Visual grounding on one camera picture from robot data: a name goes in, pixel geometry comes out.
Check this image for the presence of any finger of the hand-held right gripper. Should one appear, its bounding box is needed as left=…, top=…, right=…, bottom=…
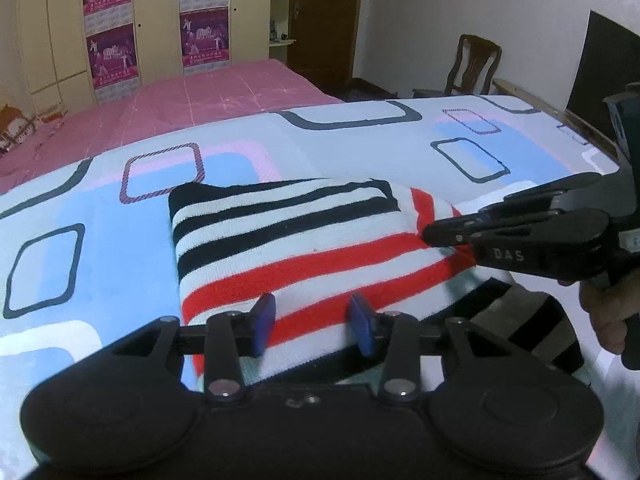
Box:
left=477, top=172, right=603, bottom=221
left=421, top=208, right=612, bottom=282

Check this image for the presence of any person's right hand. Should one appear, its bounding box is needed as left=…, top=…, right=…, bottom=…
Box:
left=579, top=269, right=640, bottom=356

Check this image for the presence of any brown wooden door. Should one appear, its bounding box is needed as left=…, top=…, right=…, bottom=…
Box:
left=287, top=0, right=365, bottom=101

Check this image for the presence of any printed blanket with squares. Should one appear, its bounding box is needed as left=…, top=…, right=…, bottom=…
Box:
left=0, top=94, right=623, bottom=466

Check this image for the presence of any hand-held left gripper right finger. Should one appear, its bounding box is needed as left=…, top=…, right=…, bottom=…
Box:
left=347, top=293, right=511, bottom=405

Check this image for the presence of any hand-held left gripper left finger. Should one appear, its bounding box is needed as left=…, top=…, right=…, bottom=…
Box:
left=102, top=291, right=277, bottom=406

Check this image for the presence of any wooden chair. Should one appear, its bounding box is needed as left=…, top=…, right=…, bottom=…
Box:
left=412, top=34, right=502, bottom=100

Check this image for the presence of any cream wardrobe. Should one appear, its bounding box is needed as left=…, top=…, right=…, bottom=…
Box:
left=0, top=0, right=273, bottom=111

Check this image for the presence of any red black striped sweater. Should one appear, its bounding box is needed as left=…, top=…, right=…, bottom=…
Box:
left=450, top=277, right=587, bottom=376
left=167, top=177, right=516, bottom=393

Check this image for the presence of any cream corner shelf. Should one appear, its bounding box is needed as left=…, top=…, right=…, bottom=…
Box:
left=269, top=0, right=297, bottom=64

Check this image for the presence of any wooden bed frame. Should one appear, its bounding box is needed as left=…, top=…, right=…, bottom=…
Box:
left=492, top=78, right=621, bottom=161

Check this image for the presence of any pink bedsheet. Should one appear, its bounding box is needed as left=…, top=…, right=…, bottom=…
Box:
left=0, top=57, right=346, bottom=196

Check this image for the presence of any orange and white cloth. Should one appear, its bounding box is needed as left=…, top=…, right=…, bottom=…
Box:
left=0, top=102, right=68, bottom=157

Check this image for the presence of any black panel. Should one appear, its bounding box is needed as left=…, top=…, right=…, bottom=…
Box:
left=565, top=9, right=640, bottom=126

